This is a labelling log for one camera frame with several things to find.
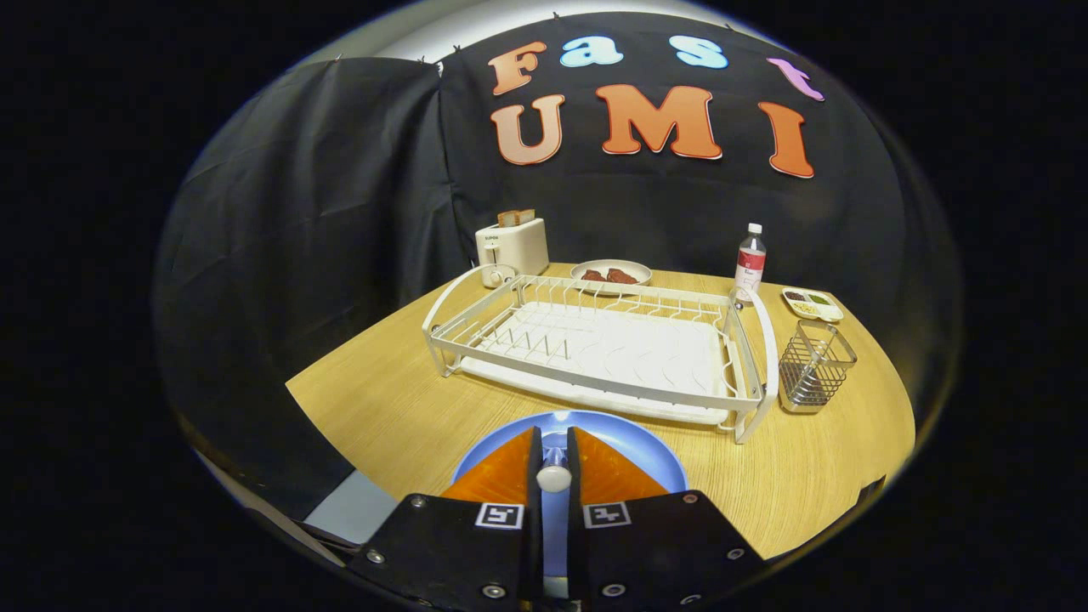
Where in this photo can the blue plate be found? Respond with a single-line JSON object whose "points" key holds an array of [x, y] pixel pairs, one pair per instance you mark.
{"points": [[557, 425]]}

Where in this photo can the beige plate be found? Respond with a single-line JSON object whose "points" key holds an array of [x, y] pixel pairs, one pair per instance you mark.
{"points": [[642, 272]]}

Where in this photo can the cream toaster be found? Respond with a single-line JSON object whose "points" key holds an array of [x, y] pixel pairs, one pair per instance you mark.
{"points": [[514, 251]]}

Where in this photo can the clear bottle with red label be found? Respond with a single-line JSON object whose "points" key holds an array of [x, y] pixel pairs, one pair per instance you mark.
{"points": [[750, 268]]}

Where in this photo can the white divided snack dish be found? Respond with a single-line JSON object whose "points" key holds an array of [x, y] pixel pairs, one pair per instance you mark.
{"points": [[829, 310]]}

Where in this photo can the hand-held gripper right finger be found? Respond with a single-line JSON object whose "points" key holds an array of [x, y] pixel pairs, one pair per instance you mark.
{"points": [[654, 544]]}

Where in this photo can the red food piece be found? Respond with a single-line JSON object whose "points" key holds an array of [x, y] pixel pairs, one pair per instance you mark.
{"points": [[593, 276], [622, 276]]}

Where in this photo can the metal spoon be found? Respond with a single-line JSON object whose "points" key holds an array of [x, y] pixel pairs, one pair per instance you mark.
{"points": [[554, 478]]}

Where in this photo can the black backdrop cloth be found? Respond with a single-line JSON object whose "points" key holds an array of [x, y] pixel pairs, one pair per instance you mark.
{"points": [[340, 212]]}

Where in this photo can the white drain tray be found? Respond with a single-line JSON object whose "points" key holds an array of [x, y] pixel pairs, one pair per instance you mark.
{"points": [[629, 348]]}

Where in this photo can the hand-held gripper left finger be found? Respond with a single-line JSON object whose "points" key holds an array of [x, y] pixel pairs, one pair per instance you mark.
{"points": [[459, 544]]}

